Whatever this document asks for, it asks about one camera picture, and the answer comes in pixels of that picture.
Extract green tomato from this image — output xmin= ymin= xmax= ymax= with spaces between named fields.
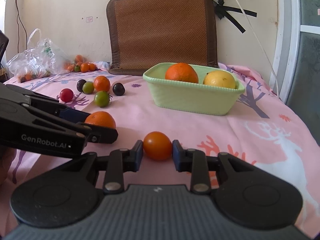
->
xmin=94 ymin=91 xmax=110 ymax=107
xmin=82 ymin=81 xmax=94 ymax=94

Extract green tomato back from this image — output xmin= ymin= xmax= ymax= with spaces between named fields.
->
xmin=82 ymin=81 xmax=94 ymax=94

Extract dark plum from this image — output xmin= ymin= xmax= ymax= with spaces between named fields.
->
xmin=112 ymin=82 xmax=125 ymax=96
xmin=76 ymin=79 xmax=86 ymax=92

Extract black tape strips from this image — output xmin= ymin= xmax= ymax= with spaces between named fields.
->
xmin=213 ymin=0 xmax=258 ymax=34

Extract light green basket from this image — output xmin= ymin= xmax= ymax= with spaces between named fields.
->
xmin=143 ymin=62 xmax=246 ymax=116

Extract white cable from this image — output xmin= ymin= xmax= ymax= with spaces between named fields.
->
xmin=222 ymin=0 xmax=281 ymax=98

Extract green tomato front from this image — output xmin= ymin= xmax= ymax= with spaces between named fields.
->
xmin=94 ymin=91 xmax=110 ymax=107

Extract orange tomato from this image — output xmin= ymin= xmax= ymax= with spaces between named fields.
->
xmin=143 ymin=131 xmax=172 ymax=161

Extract pile of small oranges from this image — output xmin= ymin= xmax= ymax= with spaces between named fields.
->
xmin=63 ymin=55 xmax=98 ymax=73

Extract pink deer bedsheet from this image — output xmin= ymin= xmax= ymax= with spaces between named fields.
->
xmin=1 ymin=63 xmax=319 ymax=238

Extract glass door white frame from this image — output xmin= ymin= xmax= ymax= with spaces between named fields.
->
xmin=268 ymin=0 xmax=320 ymax=145

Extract large orange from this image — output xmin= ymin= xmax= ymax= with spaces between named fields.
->
xmin=165 ymin=63 xmax=199 ymax=83

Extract yellow lemon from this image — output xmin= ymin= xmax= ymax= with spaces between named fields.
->
xmin=203 ymin=70 xmax=236 ymax=89

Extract clear plastic bag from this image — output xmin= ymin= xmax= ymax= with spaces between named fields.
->
xmin=7 ymin=28 xmax=72 ymax=83

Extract orange mandarin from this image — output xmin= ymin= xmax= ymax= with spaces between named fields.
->
xmin=93 ymin=75 xmax=111 ymax=92
xmin=85 ymin=111 xmax=116 ymax=129

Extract brown woven seat cushion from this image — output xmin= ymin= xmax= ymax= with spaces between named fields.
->
xmin=106 ymin=0 xmax=218 ymax=76

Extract dark plum left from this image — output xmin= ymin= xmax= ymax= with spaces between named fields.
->
xmin=76 ymin=79 xmax=86 ymax=92

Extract dark plum right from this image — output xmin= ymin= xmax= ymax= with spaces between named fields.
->
xmin=112 ymin=82 xmax=125 ymax=96

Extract red cherry tomato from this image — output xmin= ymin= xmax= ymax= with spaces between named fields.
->
xmin=59 ymin=88 xmax=74 ymax=103

